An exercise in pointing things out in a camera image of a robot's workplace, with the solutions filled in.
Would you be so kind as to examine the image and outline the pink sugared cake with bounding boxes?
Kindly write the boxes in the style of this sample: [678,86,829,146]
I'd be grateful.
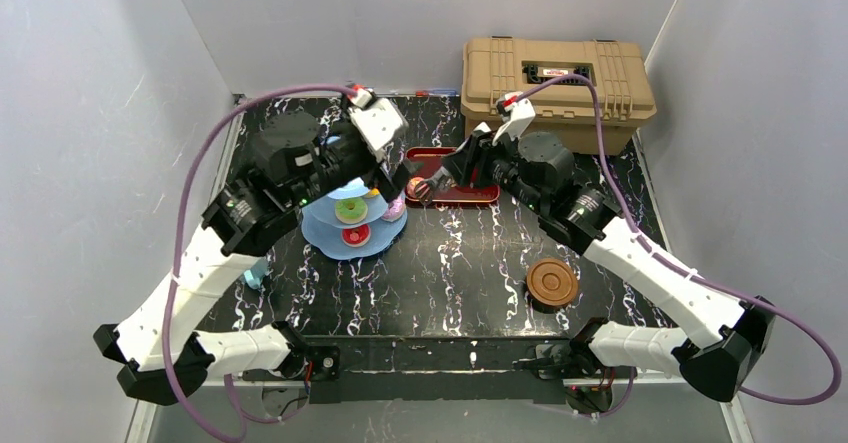
[405,177,430,201]

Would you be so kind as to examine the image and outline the purple glazed donut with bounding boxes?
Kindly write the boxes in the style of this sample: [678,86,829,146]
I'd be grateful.
[381,196,406,222]

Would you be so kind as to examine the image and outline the red rectangular tray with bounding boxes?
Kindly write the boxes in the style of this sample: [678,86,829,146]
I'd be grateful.
[405,147,501,206]

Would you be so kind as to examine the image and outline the green glazed donut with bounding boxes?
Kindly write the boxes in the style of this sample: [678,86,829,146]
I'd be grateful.
[334,197,368,225]

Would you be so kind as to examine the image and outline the red glazed donut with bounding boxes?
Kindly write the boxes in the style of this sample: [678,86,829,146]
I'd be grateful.
[341,224,371,248]

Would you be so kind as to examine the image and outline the blue three-tier cake stand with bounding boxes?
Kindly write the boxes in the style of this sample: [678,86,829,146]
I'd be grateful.
[301,177,407,261]

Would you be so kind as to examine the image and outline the silver metal tongs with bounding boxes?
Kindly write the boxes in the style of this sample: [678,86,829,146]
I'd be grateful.
[419,167,453,205]

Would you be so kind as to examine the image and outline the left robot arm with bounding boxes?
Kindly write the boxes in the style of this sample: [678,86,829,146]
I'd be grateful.
[94,100,412,406]

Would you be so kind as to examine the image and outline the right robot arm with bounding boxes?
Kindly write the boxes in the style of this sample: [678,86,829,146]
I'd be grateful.
[437,124,774,402]

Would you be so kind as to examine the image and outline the red blue pen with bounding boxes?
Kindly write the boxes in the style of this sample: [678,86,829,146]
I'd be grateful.
[414,88,458,97]

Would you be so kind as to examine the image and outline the tan plastic toolbox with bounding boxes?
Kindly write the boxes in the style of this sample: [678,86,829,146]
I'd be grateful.
[460,37,657,155]

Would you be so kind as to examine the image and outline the round brown wooden box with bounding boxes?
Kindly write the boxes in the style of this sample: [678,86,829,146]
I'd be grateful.
[524,258,579,313]

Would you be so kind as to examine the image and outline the light blue cup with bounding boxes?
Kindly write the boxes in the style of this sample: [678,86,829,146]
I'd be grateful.
[242,258,269,291]

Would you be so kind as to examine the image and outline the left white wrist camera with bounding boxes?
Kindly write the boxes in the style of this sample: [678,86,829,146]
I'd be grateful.
[349,98,409,163]

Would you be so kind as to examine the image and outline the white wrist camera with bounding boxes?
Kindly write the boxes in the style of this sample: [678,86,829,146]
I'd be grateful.
[493,99,536,146]
[349,98,409,163]

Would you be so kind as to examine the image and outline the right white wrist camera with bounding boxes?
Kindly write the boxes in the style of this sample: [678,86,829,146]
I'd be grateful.
[493,99,536,146]

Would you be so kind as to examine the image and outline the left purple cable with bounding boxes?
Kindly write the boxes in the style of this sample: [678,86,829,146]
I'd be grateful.
[162,83,372,443]

